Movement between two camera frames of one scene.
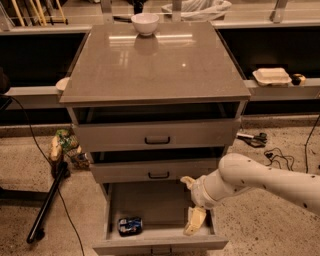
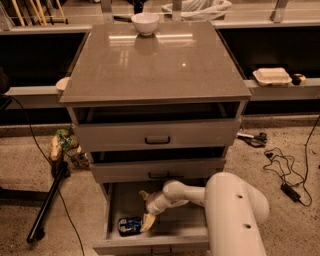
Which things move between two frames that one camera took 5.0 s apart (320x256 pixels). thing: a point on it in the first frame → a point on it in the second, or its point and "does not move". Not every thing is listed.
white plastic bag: [200, 10] does not move
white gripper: [199, 192] → [154, 204]
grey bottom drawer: [149, 219] does not move
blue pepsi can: [130, 226] does not move
